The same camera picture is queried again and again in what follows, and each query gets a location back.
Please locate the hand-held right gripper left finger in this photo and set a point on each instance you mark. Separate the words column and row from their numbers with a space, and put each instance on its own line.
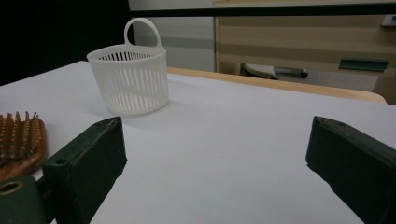
column 90, row 161

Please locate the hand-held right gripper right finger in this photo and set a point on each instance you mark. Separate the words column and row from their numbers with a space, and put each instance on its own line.
column 355, row 155

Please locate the brown wooden hairbrush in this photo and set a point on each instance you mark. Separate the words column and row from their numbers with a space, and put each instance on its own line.
column 18, row 140

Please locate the white slotted plastic basket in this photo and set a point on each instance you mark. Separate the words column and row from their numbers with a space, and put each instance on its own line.
column 130, row 84

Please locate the light wooden table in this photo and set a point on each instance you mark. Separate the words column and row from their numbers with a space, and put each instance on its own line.
column 280, row 82

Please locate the white table cover board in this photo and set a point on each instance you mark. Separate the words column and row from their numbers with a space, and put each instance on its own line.
column 211, row 149

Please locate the grey chair base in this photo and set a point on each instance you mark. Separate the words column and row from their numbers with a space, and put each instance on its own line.
column 260, row 71

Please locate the wooden cabinet with drawers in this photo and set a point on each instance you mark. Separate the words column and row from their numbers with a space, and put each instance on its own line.
column 295, row 40

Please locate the black curtain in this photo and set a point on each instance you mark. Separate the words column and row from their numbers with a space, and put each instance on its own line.
column 46, row 31

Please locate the white cabinet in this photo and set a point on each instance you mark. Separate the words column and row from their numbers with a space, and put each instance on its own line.
column 186, row 34

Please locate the black frame crossbar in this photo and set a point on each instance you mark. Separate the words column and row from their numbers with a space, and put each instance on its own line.
column 264, row 11

